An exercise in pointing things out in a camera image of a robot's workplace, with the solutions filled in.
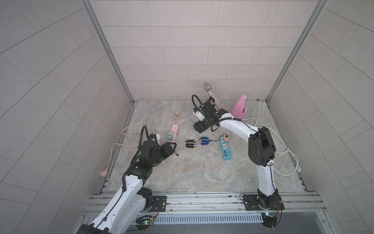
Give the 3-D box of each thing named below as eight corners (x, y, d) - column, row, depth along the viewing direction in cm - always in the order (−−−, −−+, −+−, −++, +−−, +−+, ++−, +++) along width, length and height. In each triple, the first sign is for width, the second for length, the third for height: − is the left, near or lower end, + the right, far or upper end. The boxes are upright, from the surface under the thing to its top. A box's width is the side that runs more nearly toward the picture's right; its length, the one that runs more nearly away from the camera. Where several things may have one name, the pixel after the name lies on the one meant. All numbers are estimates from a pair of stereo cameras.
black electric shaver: (185, 147, 93) (185, 145, 90) (186, 141, 95) (185, 139, 93) (196, 147, 93) (196, 145, 90) (196, 141, 95) (196, 139, 93)
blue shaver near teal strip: (198, 145, 94) (198, 142, 92) (198, 139, 97) (198, 136, 94) (208, 145, 94) (209, 142, 92) (208, 139, 97) (208, 136, 95)
